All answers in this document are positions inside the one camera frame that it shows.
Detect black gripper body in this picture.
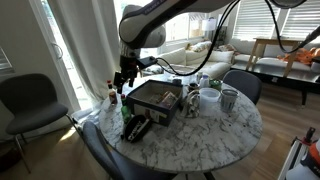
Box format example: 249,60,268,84
119,54,140,80

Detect green bottle with red cap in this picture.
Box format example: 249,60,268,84
119,93,133,125

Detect hot sauce bottle red cap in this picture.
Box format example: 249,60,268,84
106,79,119,106

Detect white bottle with blue cap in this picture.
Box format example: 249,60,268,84
198,73,211,89

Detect clear plastic cup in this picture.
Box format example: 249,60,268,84
198,87,222,116

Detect grey metal cup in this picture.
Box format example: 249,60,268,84
220,88,240,114

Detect white orange blue bottle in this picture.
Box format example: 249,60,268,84
285,141,320,180

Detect dark patterned cushion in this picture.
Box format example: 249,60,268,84
139,63,166,76

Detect navy cardboard box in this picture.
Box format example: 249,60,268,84
125,79,184,127

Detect packet inside box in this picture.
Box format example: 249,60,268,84
161,91,178,110

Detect white curtain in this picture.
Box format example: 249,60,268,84
46,0,128,105

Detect black oval case white print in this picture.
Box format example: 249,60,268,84
123,114,154,144

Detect clear plastic storage container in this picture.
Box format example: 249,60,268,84
164,64,197,84

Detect dark glass jar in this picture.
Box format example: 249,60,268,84
187,82,201,94

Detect beige sofa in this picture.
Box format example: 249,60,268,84
139,41,236,81

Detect patterned sofa pillow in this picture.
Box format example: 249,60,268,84
189,40,214,53

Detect green lidded container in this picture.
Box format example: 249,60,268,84
209,78,224,92

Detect dark grey chair metal legs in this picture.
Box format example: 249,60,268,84
0,73,70,174

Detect white shade lamp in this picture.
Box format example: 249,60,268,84
215,13,231,46
201,17,218,43

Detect white daybed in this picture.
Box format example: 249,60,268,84
229,37,320,73

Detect wooden side table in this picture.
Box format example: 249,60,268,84
245,36,304,79

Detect black low bench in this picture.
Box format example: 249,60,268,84
229,61,320,106

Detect orange cloth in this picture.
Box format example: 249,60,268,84
276,46,320,66

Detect white stand with black knob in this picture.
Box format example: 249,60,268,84
277,126,317,180

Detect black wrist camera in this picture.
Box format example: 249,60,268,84
137,56,158,70

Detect metal door handle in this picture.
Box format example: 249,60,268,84
51,42,64,60

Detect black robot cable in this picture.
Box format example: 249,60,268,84
155,0,242,77

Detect grey sleeved robot cable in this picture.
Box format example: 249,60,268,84
264,0,320,55

